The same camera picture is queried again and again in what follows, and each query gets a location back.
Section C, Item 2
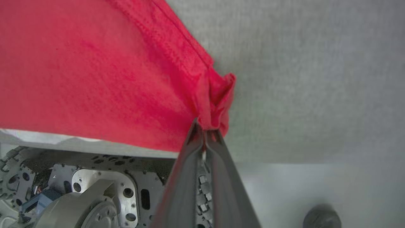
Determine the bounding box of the grey robot waist joint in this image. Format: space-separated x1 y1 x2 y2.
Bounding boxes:
34 179 121 228

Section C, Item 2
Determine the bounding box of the dark grey round object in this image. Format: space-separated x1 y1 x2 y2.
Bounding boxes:
303 204 342 228

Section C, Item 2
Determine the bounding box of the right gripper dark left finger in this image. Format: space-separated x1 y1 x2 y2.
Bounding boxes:
151 118 203 228

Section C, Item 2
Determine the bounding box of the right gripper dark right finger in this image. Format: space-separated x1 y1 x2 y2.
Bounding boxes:
205 129 262 228

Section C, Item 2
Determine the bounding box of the grey fabric sofa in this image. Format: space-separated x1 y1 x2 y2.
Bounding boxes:
0 0 405 164

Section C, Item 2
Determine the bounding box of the red garment with white trim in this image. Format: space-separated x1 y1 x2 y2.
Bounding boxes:
0 0 236 152

